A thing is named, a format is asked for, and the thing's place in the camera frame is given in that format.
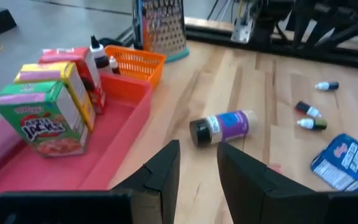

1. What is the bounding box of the blue Frosted Flakes box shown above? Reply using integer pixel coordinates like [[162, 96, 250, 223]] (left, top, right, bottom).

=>
[[310, 133, 358, 192]]

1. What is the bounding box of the spice jar purple label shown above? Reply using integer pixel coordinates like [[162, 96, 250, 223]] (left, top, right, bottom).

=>
[[189, 109, 259, 148]]

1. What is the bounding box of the dark red dropper bottle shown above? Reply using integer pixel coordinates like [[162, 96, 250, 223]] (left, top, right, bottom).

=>
[[294, 100, 323, 119]]

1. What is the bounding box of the large dark bottle black nozzle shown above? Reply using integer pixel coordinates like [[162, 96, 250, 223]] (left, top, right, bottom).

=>
[[89, 34, 114, 75]]

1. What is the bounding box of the orange plastic basket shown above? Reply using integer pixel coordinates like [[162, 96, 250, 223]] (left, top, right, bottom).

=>
[[104, 44, 167, 91]]

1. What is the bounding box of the green dropper bottle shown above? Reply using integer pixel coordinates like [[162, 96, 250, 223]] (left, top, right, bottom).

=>
[[296, 118, 328, 131]]

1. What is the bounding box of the red mini cereal box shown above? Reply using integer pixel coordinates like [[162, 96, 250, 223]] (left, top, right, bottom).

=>
[[38, 47, 107, 115]]

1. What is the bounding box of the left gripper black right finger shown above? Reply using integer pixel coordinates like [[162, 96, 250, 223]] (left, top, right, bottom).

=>
[[217, 141, 358, 224]]

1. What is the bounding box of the green Apple Jacks cereal box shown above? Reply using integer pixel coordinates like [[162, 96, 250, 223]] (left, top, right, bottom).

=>
[[0, 80, 90, 158]]

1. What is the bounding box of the metal box grater teal handle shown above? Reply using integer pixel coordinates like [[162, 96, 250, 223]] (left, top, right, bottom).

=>
[[131, 0, 190, 64]]

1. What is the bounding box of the yellow mini cereal box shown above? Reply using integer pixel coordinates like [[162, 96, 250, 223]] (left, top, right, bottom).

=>
[[13, 61, 96, 133]]

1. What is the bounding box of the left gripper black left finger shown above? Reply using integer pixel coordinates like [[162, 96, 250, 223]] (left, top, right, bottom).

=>
[[0, 139, 181, 224]]

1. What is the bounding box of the silver mounting bracket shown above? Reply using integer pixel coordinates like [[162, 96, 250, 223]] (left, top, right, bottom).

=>
[[230, 15, 256, 44]]

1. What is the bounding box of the pink plastic tray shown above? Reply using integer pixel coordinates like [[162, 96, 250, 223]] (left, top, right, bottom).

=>
[[0, 72, 154, 198]]

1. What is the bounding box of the dark purple dropper bottle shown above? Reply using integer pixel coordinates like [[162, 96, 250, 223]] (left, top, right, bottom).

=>
[[314, 81, 340, 92]]

